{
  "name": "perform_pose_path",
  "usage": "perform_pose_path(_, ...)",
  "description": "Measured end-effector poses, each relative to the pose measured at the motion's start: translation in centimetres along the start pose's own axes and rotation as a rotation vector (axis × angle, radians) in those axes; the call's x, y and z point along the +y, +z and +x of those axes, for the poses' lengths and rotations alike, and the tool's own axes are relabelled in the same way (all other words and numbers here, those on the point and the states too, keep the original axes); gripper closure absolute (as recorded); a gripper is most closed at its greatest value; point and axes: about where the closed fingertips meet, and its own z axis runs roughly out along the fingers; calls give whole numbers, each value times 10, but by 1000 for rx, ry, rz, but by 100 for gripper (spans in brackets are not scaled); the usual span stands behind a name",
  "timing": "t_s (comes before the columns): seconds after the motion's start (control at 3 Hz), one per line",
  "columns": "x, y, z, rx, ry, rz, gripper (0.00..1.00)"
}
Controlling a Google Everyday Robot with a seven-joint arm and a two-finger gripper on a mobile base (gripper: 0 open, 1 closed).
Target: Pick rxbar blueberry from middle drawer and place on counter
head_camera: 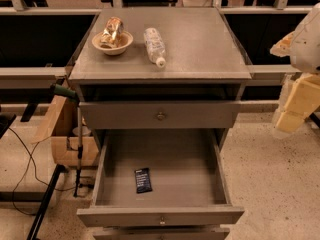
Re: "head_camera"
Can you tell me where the grey drawer cabinet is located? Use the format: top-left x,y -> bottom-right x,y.
70,7 -> 250,232

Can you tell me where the open middle drawer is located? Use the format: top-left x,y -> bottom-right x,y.
77,129 -> 244,227

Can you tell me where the black cable on floor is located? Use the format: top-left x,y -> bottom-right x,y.
7,127 -> 78,216

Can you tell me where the dark blue rxbar wrapper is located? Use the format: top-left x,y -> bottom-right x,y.
135,168 -> 152,194

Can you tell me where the green handled pole tool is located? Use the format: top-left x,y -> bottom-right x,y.
50,83 -> 83,197

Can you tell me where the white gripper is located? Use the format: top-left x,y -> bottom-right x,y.
270,32 -> 320,134

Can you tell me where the black stand leg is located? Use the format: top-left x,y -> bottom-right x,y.
26,165 -> 65,240

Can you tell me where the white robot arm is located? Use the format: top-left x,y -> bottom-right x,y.
270,3 -> 320,136

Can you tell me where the crushed golden can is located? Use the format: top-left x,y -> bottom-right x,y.
100,17 -> 124,48

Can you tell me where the clear plastic water bottle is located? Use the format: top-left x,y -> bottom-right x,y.
144,28 -> 166,68

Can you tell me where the closed top drawer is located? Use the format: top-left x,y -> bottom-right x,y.
80,101 -> 241,129

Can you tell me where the bottom drawer front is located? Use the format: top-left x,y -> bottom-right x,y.
93,227 -> 230,240

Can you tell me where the beige bowl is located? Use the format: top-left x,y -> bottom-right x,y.
92,31 -> 133,56

